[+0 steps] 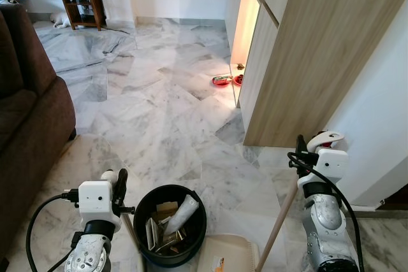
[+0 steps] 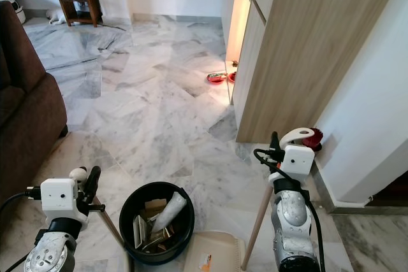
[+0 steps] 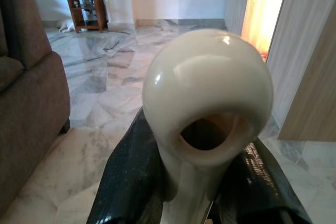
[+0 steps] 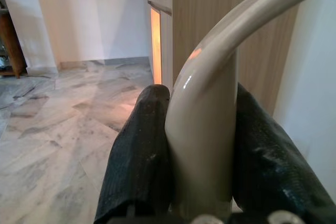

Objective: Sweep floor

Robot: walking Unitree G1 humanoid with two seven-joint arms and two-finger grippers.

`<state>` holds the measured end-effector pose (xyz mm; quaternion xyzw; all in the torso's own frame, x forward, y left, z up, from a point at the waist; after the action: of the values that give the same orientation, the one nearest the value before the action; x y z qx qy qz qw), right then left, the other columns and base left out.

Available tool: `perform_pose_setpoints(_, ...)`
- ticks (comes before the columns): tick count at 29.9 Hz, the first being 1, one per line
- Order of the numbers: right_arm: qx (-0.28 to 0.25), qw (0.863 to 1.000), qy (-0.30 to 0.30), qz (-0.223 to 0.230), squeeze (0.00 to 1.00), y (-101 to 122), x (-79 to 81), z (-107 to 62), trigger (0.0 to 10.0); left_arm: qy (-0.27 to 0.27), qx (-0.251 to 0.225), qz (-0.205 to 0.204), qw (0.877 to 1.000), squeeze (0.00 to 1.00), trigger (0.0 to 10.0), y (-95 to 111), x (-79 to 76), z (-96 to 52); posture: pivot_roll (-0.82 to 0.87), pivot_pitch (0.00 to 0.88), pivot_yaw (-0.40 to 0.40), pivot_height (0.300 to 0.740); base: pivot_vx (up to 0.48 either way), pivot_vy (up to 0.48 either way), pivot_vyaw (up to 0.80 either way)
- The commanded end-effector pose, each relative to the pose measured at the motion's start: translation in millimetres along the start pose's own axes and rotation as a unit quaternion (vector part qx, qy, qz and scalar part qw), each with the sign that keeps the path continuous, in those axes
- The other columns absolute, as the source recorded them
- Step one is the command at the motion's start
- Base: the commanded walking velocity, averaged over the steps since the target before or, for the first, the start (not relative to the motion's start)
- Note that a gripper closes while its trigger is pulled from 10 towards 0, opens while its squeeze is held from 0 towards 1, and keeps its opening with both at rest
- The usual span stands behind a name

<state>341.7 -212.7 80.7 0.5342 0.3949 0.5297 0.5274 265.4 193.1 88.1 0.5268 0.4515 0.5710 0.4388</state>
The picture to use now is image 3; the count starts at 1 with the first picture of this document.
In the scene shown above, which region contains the beige long-handled broom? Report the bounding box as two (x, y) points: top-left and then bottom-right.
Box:
(142, 29), (276, 224)

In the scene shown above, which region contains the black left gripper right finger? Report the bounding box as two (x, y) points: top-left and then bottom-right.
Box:
(209, 138), (314, 224)

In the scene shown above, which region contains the white fluffy pet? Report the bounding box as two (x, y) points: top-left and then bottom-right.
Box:
(58, 20), (77, 33)

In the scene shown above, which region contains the brown fabric sofa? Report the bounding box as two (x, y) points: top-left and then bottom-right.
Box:
(0, 0), (71, 209)

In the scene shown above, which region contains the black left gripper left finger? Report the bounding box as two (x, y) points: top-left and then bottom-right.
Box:
(86, 104), (174, 224)

